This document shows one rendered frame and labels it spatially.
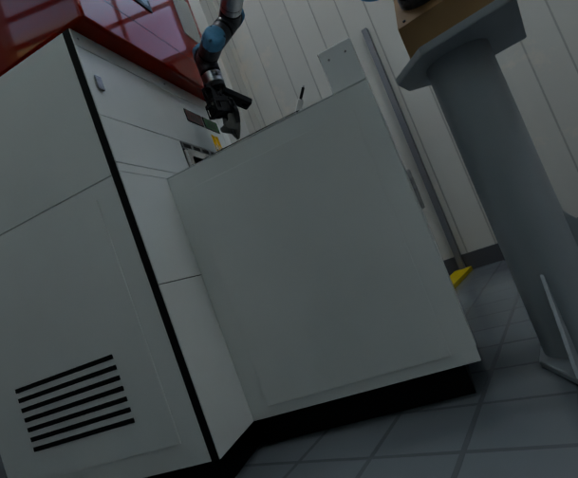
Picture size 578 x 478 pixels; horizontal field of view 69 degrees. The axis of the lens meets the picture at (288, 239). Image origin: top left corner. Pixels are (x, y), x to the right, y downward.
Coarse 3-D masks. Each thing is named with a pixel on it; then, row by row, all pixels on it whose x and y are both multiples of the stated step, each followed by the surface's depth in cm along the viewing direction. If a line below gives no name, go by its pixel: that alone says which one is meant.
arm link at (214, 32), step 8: (216, 24) 145; (224, 24) 145; (208, 32) 140; (216, 32) 141; (224, 32) 142; (208, 40) 140; (216, 40) 140; (224, 40) 142; (200, 48) 146; (208, 48) 143; (216, 48) 143; (200, 56) 148; (208, 56) 146; (216, 56) 147
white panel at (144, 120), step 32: (64, 32) 109; (96, 64) 114; (128, 64) 129; (96, 96) 108; (128, 96) 123; (160, 96) 141; (192, 96) 165; (96, 128) 107; (128, 128) 116; (160, 128) 133; (192, 128) 154; (128, 160) 111; (160, 160) 126
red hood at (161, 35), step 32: (0, 0) 116; (32, 0) 112; (64, 0) 109; (96, 0) 116; (128, 0) 134; (160, 0) 158; (0, 32) 116; (32, 32) 113; (96, 32) 114; (128, 32) 126; (160, 32) 147; (192, 32) 176; (0, 64) 117; (160, 64) 139; (192, 64) 163
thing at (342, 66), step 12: (336, 48) 113; (348, 48) 112; (324, 60) 115; (336, 60) 114; (348, 60) 113; (336, 72) 114; (348, 72) 113; (360, 72) 112; (336, 84) 114; (348, 84) 113
